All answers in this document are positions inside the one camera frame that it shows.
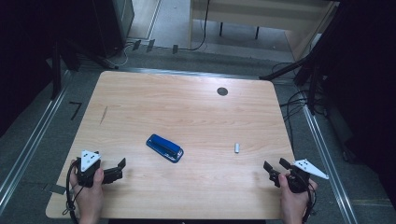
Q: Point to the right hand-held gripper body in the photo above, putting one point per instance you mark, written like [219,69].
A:
[299,182]

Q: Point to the black cabinet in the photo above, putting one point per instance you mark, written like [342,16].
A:
[109,25]

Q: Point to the light wooden desk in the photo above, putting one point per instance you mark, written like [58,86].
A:
[264,12]

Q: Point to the blue stapler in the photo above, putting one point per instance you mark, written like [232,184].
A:
[165,148]

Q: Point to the small white cylinder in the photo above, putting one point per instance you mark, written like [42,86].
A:
[237,148]

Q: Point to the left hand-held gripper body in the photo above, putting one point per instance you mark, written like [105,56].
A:
[88,174]

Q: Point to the person's right hand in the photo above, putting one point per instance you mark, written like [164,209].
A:
[292,202]

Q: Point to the person's left hand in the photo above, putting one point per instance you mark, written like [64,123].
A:
[90,199]

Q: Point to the metal floor rail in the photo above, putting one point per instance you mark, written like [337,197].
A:
[34,140]
[327,165]

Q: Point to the black stand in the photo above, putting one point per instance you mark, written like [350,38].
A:
[313,90]
[56,71]

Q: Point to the dark round table grommet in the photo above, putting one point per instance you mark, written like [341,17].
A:
[222,91]

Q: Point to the grey tape piece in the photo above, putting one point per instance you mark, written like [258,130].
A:
[57,189]

